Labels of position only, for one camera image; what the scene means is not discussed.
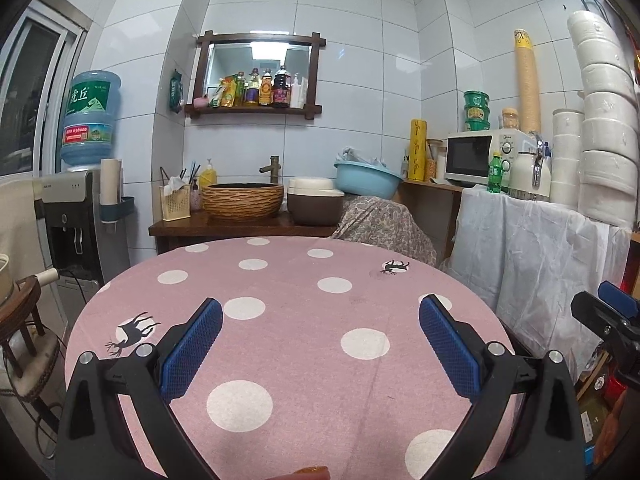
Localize dark wooden sink counter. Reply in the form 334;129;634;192
148;210;346;256

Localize white plastic bottle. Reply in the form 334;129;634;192
290;74;308;109

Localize pink polka dot round table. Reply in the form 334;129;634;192
64;236;521;480

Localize white electric kettle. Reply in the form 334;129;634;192
507;151;552;203

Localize white plastic bag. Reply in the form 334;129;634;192
341;146;396;168

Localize grey water dispenser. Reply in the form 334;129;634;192
34;169;132;321

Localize yellow soap pump bottle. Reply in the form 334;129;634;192
199;158;219;190

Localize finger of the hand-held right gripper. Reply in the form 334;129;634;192
571;281;640;361

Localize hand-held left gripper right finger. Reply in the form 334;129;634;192
418;294;586;480

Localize yellow cylinder package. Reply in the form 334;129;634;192
407;119;430;182

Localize blue water jug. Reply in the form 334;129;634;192
60;70;122;172

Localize aluminium framed window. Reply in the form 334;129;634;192
0;0;93;178

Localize purple label sauce bottle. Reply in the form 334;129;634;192
245;67;261;107

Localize sleeve of white paper cups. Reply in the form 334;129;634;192
100;158;124;206

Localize wooden low shelf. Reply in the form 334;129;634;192
574;347;616;403

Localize short stack of white bowls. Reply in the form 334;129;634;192
549;108;586;206

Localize bamboo style faucet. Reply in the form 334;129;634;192
260;155;281;185

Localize red package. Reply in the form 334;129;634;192
606;374;630;413

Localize white plastic cover sheet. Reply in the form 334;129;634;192
440;185;633;381

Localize dark wooden framed mirror shelf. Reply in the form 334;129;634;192
184;31;327;120

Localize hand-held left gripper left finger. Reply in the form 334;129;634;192
59;297;224;480

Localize beige clay pot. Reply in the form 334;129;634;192
0;252;61;306

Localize woven wicker sink basin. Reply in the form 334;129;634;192
201;182;285;225

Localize green hanging wall packet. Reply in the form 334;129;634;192
169;69;184;113

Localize light blue plastic basin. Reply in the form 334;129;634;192
333;161;404;200

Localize brown pot with white lid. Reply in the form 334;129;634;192
286;176;346;227

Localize wooden stool with cushion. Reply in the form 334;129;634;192
0;275;61;403

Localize glass jar with corn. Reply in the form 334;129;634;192
425;139;448;182

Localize dark soy sauce bottle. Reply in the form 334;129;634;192
272;65;291;109

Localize wooden side table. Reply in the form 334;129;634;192
397;177;468;263

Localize beige perforated basket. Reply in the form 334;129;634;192
159;182;193;222

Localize green soda bottle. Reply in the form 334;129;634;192
487;151;503;194

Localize grey wall cup holder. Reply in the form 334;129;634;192
98;196;136;223

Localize tall stack of tan cups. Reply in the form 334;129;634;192
513;29;542;135

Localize tall stack of white bowls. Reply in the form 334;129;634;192
566;10;640;231

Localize white microwave oven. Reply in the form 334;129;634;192
444;129;533;188

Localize floral patterned cloth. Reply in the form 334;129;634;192
330;195;438;266

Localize yellow seasoning pouch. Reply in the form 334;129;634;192
207;75;237;109

